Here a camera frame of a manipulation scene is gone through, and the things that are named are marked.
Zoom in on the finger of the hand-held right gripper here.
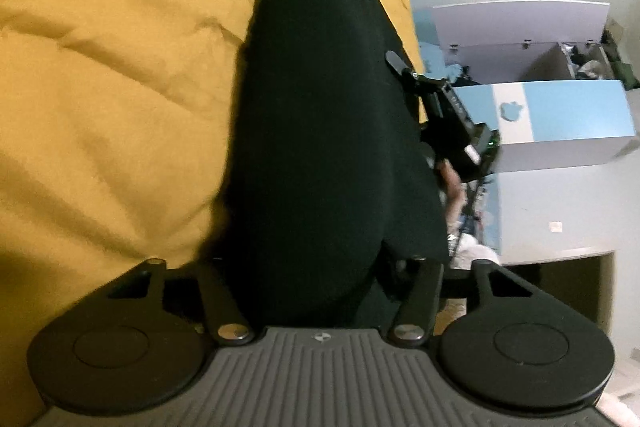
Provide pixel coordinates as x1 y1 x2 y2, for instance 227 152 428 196
385 50 424 84

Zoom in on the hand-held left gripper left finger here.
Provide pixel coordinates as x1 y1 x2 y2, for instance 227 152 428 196
106 257 254 348

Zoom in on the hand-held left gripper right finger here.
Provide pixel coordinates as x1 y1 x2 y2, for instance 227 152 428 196
388 258 544 349

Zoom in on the black small garment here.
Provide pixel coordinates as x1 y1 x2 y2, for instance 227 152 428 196
197 0 452 332

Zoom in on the person's right hand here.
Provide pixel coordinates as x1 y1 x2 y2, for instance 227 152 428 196
438 159 467 211

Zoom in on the blue white toy chest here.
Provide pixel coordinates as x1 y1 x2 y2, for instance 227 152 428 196
414 0 640 175

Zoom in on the white cabinet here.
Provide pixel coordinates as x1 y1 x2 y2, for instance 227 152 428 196
492 154 623 267

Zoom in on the yellow bed blanket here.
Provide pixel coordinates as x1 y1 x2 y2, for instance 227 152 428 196
0 0 427 415

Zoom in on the black cable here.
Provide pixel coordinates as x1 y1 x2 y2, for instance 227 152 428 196
462 179 488 235

